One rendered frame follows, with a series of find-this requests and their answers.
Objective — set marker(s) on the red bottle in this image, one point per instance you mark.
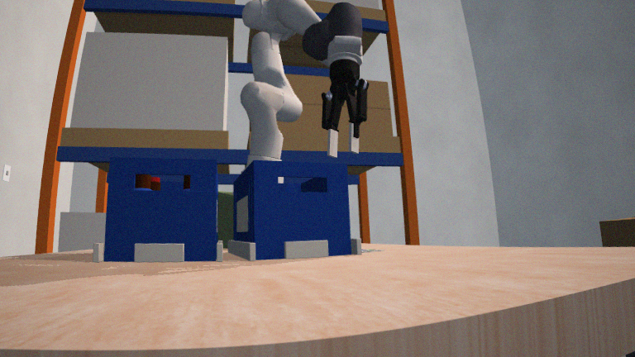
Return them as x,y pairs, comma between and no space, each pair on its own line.
155,183

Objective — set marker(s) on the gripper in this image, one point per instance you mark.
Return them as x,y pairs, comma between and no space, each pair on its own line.
333,100

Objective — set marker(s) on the blue bottle crate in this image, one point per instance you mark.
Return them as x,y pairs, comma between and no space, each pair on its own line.
161,217
268,213

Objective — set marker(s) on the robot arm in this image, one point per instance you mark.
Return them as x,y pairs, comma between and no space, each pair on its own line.
265,104

